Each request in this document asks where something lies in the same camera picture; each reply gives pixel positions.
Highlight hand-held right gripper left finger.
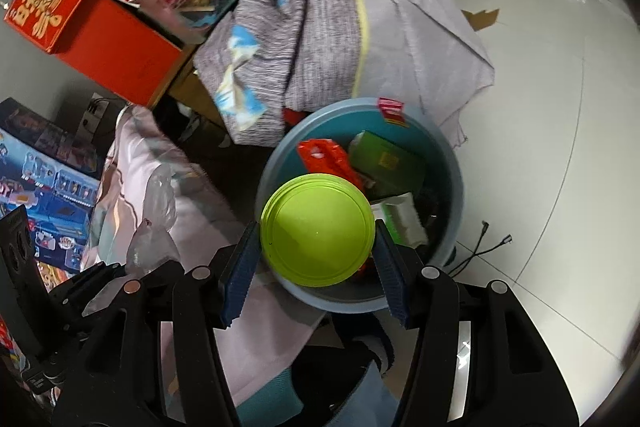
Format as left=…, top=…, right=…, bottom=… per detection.
left=52, top=219, right=261, bottom=427

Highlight red plastic bag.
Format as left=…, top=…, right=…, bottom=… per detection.
left=297, top=138, right=371, bottom=198

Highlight black cable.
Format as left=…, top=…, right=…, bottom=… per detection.
left=447, top=219, right=513, bottom=275

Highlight teal plastic bin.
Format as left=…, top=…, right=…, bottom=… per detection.
left=254, top=97, right=466, bottom=314

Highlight green biscuit box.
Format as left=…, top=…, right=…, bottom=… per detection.
left=347, top=131, right=427, bottom=200

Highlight green and white medicine box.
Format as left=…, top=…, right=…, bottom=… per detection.
left=370, top=192, right=430, bottom=248

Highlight green plastic lid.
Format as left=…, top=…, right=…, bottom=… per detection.
left=259, top=173, right=376, bottom=289

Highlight pink checked blanket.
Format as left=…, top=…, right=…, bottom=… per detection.
left=80, top=104, right=331, bottom=413

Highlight orange box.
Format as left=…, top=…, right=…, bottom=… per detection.
left=52, top=0, right=196, bottom=108

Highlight wall power outlet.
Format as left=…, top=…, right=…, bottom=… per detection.
left=82, top=92, right=111, bottom=132

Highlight blue toy box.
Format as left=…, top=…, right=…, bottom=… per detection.
left=0, top=97, right=103, bottom=273

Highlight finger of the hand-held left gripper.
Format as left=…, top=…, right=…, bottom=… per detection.
left=47, top=263, right=126, bottom=308
left=65, top=287, right=123, bottom=343

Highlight red tag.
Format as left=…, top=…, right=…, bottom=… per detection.
left=377, top=97, right=405, bottom=126

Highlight cardboard piece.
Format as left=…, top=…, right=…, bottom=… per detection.
left=460, top=8, right=501, bottom=32

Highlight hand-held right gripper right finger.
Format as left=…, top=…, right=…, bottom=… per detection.
left=374, top=219, right=581, bottom=427

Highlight grey striped cloth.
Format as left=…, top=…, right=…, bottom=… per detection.
left=192, top=0, right=496, bottom=150

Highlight wooden cabinet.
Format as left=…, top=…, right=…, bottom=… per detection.
left=167, top=42, right=226, bottom=128

